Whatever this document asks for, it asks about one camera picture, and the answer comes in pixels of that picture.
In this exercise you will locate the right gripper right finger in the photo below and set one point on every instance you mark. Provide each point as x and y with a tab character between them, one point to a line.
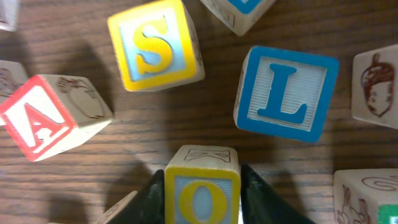
262	205

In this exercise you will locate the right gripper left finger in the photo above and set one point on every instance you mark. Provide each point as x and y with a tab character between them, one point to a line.
148	206

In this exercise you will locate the yellow O block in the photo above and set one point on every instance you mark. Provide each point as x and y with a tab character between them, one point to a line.
203	185

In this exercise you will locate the yellow Q block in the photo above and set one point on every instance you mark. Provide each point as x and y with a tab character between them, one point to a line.
111	214

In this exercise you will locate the green V block right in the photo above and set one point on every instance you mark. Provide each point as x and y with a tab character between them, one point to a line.
365	196

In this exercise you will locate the blue L block lower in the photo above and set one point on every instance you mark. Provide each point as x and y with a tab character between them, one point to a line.
285	93

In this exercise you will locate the blue l block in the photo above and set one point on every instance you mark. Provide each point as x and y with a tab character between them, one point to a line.
285	93
238	15

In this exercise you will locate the red A block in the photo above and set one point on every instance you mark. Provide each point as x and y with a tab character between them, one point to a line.
51	114

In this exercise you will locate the yellow S block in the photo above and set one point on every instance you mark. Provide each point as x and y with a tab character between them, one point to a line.
156	46

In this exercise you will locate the blue T block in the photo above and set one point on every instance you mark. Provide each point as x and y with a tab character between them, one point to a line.
374	87

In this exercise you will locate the blue L block upper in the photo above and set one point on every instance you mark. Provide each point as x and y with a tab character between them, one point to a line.
238	15

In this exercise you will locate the blue P block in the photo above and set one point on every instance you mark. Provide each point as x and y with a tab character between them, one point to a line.
13	75

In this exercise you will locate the yellow block beside Z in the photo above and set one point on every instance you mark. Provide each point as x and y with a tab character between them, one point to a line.
9	14

